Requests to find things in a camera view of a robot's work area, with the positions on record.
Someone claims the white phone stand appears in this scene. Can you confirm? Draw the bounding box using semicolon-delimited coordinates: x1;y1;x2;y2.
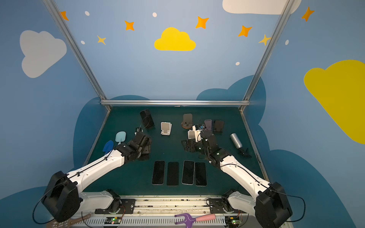
188;130;195;140
161;122;172;136

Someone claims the black phone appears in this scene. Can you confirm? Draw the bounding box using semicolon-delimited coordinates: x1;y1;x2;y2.
166;162;179;186
139;109;156;129
138;153;150;161

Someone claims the purple pink toy fork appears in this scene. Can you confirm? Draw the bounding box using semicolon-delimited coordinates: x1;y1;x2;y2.
175;213;216;228

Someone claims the purple round phone stand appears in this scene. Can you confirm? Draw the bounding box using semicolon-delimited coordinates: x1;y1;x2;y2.
203;119;213;133

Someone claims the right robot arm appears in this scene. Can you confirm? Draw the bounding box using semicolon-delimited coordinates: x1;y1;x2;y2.
182;135;293;228

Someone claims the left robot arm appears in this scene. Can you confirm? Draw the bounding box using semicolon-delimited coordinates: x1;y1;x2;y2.
40;132;152;222

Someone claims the purple phone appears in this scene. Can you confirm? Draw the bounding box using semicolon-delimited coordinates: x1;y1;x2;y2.
152;161;165;185

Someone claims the aluminium frame rail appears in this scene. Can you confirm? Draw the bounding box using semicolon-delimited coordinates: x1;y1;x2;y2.
100;100;250;106

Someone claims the white framed phone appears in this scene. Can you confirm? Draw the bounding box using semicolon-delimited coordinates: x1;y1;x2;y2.
182;160;195;185

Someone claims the white phone stand front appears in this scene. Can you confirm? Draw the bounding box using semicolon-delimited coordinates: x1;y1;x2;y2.
188;130;195;140

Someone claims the round wooden phone stand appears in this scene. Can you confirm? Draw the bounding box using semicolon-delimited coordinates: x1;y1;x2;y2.
181;114;193;130

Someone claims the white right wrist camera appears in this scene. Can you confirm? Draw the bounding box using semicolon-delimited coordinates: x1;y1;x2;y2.
193;125;202;143

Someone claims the light blue toy shovel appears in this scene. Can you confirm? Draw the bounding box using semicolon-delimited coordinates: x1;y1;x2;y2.
115;131;126;144

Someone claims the small black phone stand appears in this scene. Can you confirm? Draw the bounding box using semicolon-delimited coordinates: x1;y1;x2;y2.
213;120;225;133

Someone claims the black folding phone stand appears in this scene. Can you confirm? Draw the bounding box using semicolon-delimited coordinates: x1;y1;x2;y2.
140;112;156;130

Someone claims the brown perforated toy spatula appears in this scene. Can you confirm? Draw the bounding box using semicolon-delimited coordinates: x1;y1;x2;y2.
46;213;91;228

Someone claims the silver screwdriver tool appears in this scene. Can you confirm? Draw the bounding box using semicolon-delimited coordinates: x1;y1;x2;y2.
230;133;252;158

